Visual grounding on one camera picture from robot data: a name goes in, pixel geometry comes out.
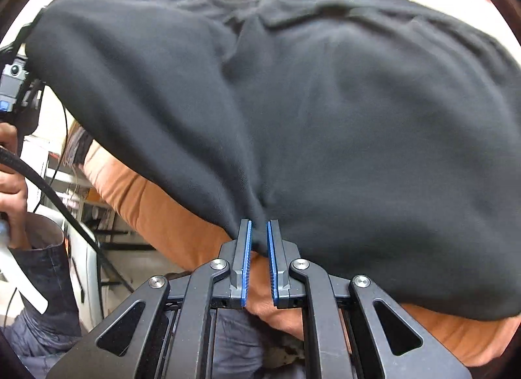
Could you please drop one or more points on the rust orange bed blanket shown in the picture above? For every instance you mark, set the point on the rust orange bed blanket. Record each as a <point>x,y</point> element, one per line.
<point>190,241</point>

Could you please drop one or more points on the black long-sleeve sweatshirt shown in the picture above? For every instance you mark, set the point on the black long-sleeve sweatshirt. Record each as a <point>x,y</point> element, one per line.
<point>382,135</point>

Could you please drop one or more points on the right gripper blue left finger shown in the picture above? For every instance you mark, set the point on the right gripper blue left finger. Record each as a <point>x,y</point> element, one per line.
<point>241,265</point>

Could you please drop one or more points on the person left hand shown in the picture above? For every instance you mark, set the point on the person left hand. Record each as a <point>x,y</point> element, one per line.
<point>14,206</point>

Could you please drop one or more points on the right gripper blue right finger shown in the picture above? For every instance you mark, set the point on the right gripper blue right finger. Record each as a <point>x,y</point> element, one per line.
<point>278,266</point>

